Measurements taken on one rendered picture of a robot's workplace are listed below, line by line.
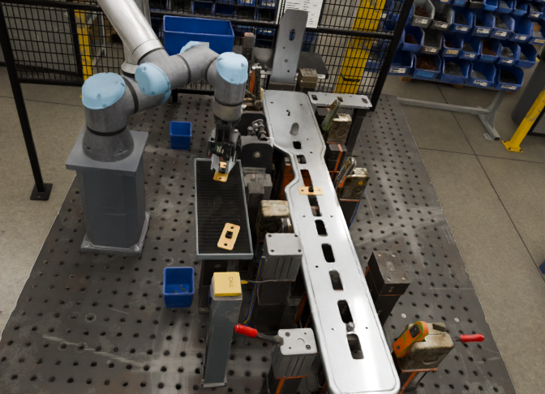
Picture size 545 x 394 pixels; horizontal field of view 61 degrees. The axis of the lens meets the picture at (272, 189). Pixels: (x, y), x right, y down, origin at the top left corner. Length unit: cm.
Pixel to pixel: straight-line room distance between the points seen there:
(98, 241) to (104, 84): 59
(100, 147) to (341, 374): 92
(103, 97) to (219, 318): 67
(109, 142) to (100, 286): 50
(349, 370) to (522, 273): 221
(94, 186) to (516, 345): 228
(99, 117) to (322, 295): 80
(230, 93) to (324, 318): 63
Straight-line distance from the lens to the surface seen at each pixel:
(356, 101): 217
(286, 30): 207
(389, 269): 141
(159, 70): 111
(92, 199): 158
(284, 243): 126
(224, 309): 112
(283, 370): 120
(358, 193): 171
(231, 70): 111
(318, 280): 135
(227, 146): 121
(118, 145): 147
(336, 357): 123
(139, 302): 161
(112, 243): 172
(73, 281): 169
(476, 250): 326
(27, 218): 292
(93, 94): 138
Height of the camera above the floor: 204
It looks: 42 degrees down
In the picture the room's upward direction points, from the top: 12 degrees clockwise
